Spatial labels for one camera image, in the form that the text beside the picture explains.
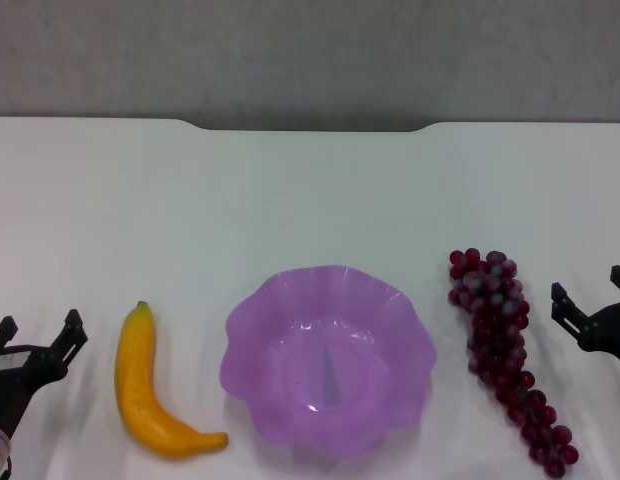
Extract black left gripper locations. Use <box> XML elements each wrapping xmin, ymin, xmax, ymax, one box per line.
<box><xmin>0</xmin><ymin>308</ymin><xmax>89</xmax><ymax>436</ymax></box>

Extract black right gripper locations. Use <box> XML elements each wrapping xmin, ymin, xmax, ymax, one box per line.
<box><xmin>550</xmin><ymin>264</ymin><xmax>620</xmax><ymax>371</ymax></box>

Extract dark red grape bunch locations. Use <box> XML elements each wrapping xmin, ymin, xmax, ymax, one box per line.
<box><xmin>447</xmin><ymin>247</ymin><xmax>580</xmax><ymax>479</ymax></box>

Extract yellow banana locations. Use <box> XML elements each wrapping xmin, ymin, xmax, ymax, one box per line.
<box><xmin>114</xmin><ymin>300</ymin><xmax>230</xmax><ymax>459</ymax></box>

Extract purple translucent wavy plate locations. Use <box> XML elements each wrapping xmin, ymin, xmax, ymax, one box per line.
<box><xmin>218</xmin><ymin>264</ymin><xmax>438</xmax><ymax>462</ymax></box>

